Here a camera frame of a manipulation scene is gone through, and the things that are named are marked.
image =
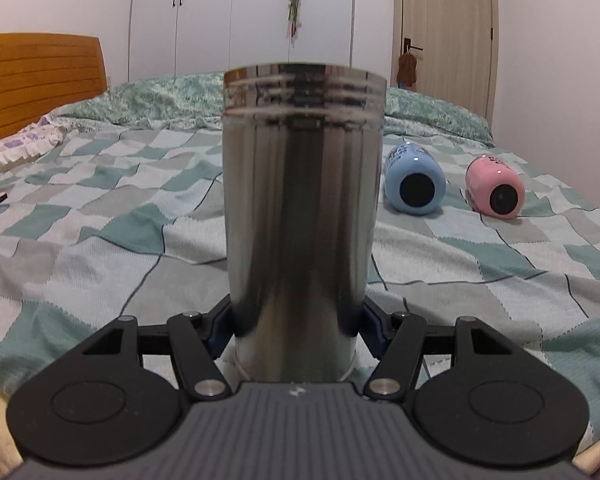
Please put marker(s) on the checkered green blanket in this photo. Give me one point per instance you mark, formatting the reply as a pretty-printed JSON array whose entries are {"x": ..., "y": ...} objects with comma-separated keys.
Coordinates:
[{"x": 130, "y": 240}]

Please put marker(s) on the green patterned quilt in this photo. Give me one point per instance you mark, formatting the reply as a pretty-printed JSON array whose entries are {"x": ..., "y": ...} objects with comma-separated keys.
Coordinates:
[{"x": 180, "y": 97}]

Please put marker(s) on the white wardrobe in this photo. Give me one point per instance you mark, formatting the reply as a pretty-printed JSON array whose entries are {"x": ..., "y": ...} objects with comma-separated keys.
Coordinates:
[{"x": 240, "y": 15}]

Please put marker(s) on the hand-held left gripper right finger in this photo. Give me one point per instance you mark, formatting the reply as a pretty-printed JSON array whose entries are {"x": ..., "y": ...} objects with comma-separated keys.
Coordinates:
[{"x": 374, "y": 327}]

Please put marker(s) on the stainless steel cup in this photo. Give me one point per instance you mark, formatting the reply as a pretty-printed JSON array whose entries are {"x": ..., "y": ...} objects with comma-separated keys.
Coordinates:
[{"x": 300, "y": 220}]

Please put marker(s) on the wooden door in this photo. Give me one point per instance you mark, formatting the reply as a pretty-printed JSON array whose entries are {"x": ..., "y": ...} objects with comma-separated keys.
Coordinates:
[{"x": 447, "y": 25}]

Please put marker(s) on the blue bottle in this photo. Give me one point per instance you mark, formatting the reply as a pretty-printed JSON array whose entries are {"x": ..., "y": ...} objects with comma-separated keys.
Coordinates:
[{"x": 412, "y": 180}]

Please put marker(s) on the floral pillow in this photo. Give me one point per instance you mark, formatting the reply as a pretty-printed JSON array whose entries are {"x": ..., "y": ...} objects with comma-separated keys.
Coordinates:
[{"x": 15, "y": 142}]

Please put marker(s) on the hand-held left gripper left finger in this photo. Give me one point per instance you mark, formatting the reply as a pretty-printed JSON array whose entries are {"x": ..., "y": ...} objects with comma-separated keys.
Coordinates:
[{"x": 219, "y": 329}]

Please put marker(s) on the hanging green ornament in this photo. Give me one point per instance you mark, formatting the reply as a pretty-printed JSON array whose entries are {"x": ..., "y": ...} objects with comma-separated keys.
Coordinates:
[{"x": 294, "y": 10}]

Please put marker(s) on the wooden headboard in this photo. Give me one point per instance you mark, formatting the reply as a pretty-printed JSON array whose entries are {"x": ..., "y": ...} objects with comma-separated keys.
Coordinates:
[{"x": 35, "y": 85}]

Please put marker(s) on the pink bottle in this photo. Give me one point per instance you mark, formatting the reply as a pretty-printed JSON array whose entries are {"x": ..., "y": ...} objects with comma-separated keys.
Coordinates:
[{"x": 494, "y": 190}]

